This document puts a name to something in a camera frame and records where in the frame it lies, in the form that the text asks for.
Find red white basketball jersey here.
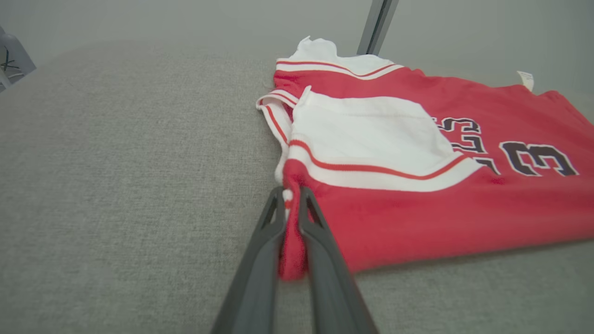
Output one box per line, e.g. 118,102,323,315
256,36,594,282

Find grey metal partition post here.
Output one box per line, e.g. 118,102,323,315
356,0,400,56

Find grey fixture with black wires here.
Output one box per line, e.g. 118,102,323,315
0,27,37,93

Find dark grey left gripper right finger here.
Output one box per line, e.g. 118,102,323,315
298,186,379,334

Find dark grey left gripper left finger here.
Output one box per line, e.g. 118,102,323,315
211,186,287,334

